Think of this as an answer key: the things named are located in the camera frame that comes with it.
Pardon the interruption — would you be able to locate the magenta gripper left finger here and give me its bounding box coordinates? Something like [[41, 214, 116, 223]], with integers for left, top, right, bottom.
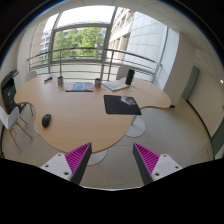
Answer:
[[40, 142, 93, 186]]

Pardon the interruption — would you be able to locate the open white notebook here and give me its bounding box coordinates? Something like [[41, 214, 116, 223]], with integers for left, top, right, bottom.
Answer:
[[103, 80, 128, 91]]

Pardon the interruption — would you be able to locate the black speaker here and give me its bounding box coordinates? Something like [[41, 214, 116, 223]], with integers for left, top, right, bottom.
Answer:
[[125, 69, 135, 85]]

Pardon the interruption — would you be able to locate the metal balcony railing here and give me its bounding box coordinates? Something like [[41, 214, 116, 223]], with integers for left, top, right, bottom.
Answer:
[[27, 47, 161, 81]]

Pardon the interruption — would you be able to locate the small dark stapler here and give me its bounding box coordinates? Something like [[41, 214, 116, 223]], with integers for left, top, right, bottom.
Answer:
[[44, 76, 53, 83]]

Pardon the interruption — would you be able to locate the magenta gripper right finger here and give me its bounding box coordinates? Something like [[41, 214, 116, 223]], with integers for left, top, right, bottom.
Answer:
[[132, 142, 183, 186]]

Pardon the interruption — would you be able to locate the wooden curved table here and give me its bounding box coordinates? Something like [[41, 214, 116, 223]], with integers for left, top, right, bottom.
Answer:
[[14, 74, 172, 167]]

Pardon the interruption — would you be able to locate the white wooden-legged chair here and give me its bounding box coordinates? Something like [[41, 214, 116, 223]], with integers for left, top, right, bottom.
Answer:
[[0, 106, 31, 143]]

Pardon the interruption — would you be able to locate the black computer mouse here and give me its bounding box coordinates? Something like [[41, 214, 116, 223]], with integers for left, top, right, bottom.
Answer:
[[42, 114, 51, 128]]

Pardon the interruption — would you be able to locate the grey door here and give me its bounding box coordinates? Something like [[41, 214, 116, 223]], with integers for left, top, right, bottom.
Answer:
[[182, 66, 200, 101]]

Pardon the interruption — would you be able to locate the red blue magazine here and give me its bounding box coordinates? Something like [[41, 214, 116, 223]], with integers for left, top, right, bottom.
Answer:
[[65, 82, 93, 92]]

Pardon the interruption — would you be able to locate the black mouse pad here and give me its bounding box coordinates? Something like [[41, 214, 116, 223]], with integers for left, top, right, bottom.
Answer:
[[104, 95, 141, 115]]

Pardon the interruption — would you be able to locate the white chair behind table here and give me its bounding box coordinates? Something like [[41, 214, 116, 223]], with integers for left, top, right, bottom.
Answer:
[[25, 71, 38, 83]]

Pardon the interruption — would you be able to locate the right patterned cup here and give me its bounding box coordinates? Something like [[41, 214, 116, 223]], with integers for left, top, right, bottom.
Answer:
[[95, 78, 101, 87]]

